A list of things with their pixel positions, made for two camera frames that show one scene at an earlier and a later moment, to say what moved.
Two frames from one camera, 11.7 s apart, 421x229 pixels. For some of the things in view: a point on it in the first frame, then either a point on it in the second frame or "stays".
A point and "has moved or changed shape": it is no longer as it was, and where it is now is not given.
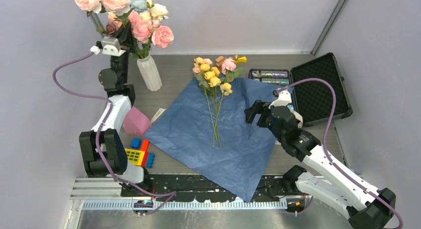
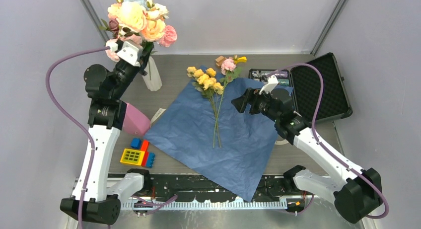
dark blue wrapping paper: x=185 y=130 stays
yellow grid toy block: x=134 y=156 stays
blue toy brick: x=135 y=143 stays
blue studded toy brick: x=150 y=160 stays
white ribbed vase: x=150 y=72 stays
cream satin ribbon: x=159 y=113 stays
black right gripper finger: x=250 y=113 -> x=240 y=103
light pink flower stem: x=98 y=28 has moved or changed shape
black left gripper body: x=126 y=46 -> x=143 y=65
